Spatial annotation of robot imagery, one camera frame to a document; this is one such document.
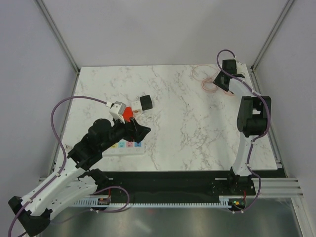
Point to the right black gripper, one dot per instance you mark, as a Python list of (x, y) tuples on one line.
[(217, 81)]

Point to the white cube plug tiger print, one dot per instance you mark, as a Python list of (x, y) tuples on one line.
[(136, 107)]

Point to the left aluminium frame post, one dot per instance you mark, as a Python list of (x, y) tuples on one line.
[(60, 40)]

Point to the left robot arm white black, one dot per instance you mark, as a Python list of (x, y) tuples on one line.
[(74, 178)]

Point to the aluminium rail bar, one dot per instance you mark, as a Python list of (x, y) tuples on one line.
[(266, 186)]

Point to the red cube plug adapter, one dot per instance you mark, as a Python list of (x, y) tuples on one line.
[(128, 114)]

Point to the pink round disc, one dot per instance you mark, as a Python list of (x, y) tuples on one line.
[(229, 93)]

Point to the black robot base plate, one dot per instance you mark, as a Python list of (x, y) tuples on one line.
[(170, 185)]

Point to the black cube plug adapter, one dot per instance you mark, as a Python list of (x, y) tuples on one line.
[(146, 102)]

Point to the white power strip coloured sockets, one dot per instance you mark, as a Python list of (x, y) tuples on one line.
[(124, 148)]

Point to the grey slotted cable duct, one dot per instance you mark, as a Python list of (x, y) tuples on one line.
[(98, 202)]

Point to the aluminium frame post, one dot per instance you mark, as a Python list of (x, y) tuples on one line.
[(60, 40), (273, 32)]

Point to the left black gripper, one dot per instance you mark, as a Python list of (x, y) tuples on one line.
[(134, 131)]

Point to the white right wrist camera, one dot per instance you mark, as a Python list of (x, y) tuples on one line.
[(241, 69)]

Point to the right aluminium frame post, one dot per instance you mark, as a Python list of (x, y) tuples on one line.
[(273, 32)]

